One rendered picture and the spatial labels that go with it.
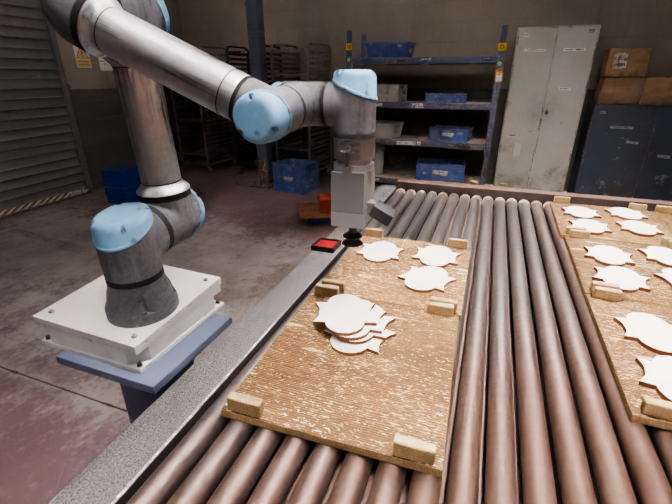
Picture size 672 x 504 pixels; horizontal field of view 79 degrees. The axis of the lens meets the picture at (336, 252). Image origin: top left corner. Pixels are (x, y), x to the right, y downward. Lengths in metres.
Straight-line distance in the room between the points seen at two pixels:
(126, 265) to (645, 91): 5.46
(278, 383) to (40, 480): 1.49
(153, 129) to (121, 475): 0.63
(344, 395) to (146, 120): 0.66
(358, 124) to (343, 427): 0.49
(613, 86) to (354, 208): 5.11
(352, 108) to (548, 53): 4.81
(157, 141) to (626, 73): 5.24
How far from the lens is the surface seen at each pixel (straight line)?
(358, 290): 1.02
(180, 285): 1.08
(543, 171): 5.59
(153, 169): 0.97
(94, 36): 0.80
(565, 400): 0.84
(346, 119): 0.72
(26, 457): 2.24
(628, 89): 5.74
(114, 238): 0.89
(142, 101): 0.94
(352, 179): 0.73
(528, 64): 5.45
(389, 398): 0.72
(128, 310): 0.95
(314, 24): 6.55
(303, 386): 0.74
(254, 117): 0.62
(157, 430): 0.76
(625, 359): 0.97
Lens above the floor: 1.43
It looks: 24 degrees down
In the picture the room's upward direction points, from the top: straight up
